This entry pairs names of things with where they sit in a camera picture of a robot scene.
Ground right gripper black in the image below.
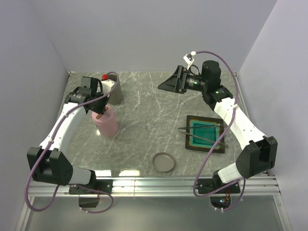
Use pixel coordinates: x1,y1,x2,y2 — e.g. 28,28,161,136
158,65,208,94

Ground pink round lid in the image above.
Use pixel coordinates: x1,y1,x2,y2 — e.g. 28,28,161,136
91,105,117,125

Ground grey cylindrical container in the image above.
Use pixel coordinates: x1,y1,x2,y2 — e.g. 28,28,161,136
108,74,124,105

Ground pink cylindrical container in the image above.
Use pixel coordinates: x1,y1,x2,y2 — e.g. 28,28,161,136
94,121,119,137

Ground metal serving tongs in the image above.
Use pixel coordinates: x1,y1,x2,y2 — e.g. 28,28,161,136
178,125,225,146

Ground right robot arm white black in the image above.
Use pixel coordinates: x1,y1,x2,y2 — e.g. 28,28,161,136
158,60,278,193

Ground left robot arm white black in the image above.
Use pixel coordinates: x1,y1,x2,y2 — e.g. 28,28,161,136
27,77,116,193

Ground square black teal plate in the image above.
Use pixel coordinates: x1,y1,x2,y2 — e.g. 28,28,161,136
184,115,226,152

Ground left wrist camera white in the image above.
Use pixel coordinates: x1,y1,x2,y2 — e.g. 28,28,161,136
101,74,116,94

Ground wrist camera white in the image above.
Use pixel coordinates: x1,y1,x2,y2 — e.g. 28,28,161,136
183,51,196,69
101,74,116,94

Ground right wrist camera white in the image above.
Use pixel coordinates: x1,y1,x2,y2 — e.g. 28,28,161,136
183,51,196,69

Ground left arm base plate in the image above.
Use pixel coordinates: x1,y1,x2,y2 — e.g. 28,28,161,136
68,179,113,195

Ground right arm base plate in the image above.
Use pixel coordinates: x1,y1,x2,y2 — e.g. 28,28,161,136
196,178,241,194

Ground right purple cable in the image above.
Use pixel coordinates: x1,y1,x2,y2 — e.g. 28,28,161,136
192,50,246,212

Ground aluminium front rail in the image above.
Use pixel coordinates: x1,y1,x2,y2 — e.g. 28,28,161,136
28,175,281,197

